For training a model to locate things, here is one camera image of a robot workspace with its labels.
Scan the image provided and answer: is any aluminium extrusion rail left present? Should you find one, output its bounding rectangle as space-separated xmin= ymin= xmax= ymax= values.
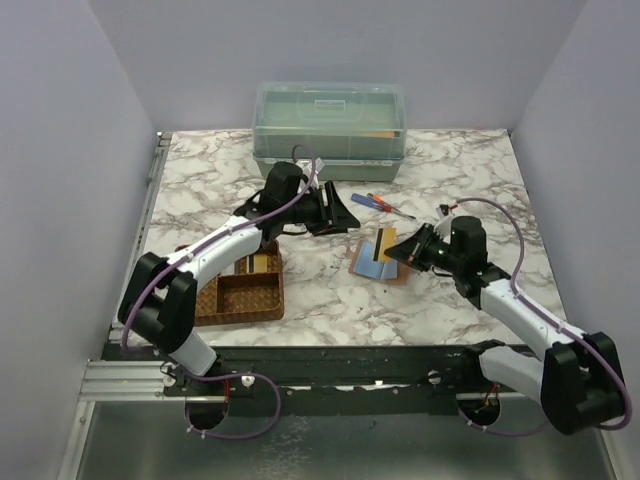
xmin=77 ymin=358 xmax=184 ymax=402

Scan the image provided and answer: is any credit card in tray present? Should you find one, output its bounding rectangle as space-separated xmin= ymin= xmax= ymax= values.
xmin=245 ymin=254 xmax=272 ymax=274

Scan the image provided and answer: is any tan leather card holder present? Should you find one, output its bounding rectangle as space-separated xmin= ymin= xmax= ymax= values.
xmin=348 ymin=240 xmax=410 ymax=285

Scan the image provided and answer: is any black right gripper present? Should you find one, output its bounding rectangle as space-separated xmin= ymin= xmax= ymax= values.
xmin=385 ymin=223 xmax=464 ymax=274

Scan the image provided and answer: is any orange grey small screwdriver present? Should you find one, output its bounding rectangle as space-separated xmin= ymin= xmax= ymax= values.
xmin=367 ymin=193 xmax=416 ymax=220

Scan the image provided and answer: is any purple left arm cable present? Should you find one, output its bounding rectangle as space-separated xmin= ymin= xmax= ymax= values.
xmin=121 ymin=144 xmax=324 ymax=442

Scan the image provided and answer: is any blue red handled screwdriver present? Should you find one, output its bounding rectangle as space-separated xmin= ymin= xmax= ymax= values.
xmin=351 ymin=193 xmax=387 ymax=212

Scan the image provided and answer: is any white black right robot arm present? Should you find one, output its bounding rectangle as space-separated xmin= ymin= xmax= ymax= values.
xmin=385 ymin=216 xmax=633 ymax=435

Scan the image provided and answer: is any black metal base rail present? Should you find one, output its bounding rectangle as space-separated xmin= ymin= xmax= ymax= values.
xmin=99 ymin=345 xmax=509 ymax=419

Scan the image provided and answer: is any brown woven divided tray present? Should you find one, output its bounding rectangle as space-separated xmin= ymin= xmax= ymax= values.
xmin=195 ymin=241 xmax=285 ymax=327

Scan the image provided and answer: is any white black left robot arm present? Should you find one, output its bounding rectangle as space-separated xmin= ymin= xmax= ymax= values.
xmin=117 ymin=162 xmax=360 ymax=395

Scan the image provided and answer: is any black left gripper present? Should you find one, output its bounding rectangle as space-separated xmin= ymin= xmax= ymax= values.
xmin=282 ymin=182 xmax=361 ymax=237

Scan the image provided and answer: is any clear green plastic storage box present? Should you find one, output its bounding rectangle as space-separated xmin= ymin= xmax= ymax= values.
xmin=252 ymin=82 xmax=407 ymax=182

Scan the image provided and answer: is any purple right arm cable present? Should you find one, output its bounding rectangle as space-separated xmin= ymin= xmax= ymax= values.
xmin=449 ymin=197 xmax=629 ymax=437

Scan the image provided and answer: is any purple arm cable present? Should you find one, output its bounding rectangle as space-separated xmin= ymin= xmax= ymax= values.
xmin=449 ymin=197 xmax=629 ymax=437
xmin=121 ymin=144 xmax=324 ymax=442

